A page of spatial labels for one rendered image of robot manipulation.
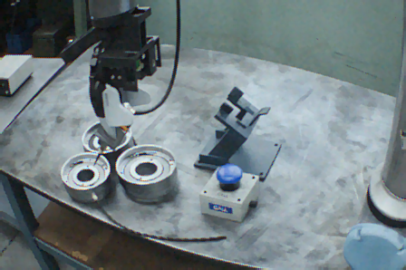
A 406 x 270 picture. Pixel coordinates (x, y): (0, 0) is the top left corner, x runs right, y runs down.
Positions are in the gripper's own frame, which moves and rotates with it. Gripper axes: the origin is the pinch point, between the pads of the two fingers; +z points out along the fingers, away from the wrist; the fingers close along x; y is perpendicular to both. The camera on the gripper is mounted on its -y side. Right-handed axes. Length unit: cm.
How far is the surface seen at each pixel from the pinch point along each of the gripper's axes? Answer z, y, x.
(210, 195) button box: 12.3, 13.1, 2.8
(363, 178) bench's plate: 16.8, 38.2, 18.5
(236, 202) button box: 12.3, 17.4, 2.3
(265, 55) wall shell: 80, -31, 170
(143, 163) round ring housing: 14.1, -1.4, 8.5
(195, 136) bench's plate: 16.7, 2.2, 21.5
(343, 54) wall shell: 68, 13, 168
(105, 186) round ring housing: 13.9, -5.1, 0.2
